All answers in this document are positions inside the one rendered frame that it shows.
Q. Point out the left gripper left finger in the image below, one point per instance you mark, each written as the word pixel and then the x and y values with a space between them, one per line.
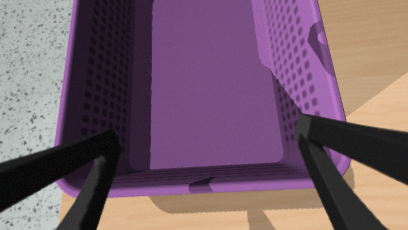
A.
pixel 24 176

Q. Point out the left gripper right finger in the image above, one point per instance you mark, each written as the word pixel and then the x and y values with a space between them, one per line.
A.
pixel 381 149

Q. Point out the purple plastic basket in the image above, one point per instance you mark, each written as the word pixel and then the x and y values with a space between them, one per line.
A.
pixel 203 94

